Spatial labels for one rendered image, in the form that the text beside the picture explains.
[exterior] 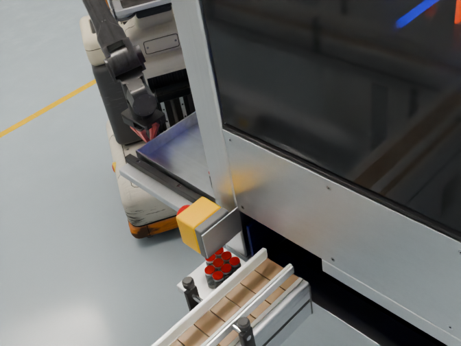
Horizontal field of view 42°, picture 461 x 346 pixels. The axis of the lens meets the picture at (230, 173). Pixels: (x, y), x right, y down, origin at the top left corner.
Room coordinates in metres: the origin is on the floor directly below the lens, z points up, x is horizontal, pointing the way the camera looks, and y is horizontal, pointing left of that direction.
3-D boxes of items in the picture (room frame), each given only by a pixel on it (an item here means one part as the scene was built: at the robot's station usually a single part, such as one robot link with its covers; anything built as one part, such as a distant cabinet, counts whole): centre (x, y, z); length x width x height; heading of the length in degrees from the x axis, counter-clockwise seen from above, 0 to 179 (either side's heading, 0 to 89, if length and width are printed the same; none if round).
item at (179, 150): (1.15, 0.01, 0.90); 0.34 x 0.26 x 0.04; 37
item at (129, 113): (1.24, 0.18, 1.01); 0.10 x 0.07 x 0.07; 38
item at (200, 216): (0.81, 0.07, 1.00); 0.08 x 0.07 x 0.07; 38
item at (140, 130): (1.25, 0.19, 0.94); 0.07 x 0.07 x 0.09; 38
